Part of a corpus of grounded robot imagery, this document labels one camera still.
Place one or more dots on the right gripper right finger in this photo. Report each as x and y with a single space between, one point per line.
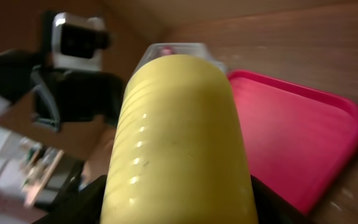
272 209

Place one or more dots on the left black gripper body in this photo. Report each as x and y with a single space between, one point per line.
69 96

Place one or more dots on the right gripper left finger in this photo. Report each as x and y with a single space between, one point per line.
82 208

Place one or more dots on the yellow cup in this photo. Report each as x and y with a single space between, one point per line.
178 154

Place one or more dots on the red snack wrapper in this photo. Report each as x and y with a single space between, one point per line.
166 51

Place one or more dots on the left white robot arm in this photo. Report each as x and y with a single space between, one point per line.
15 69

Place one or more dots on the red serving tray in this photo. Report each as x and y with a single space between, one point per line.
297 139

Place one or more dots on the clear plastic bin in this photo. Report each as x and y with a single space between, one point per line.
195 49

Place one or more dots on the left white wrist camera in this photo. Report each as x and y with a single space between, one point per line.
77 42

